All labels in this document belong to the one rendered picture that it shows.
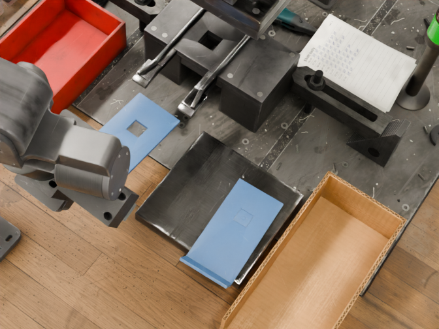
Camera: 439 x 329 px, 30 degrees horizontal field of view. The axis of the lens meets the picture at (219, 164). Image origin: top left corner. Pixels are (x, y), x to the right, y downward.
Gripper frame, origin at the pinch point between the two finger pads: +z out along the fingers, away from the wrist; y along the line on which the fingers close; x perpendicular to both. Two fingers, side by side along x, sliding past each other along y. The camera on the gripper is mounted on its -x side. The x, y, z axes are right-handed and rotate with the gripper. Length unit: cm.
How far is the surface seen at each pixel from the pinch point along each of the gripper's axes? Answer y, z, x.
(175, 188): 4.0, 11.9, -7.8
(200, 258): -1.3, 8.9, -16.6
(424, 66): 38.3, 19.6, -25.2
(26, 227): -11.6, 7.4, 4.7
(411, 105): 34, 27, -26
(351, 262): 9.7, 15.7, -32.6
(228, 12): 25.8, -0.8, -3.4
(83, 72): 9.7, 12.0, 12.9
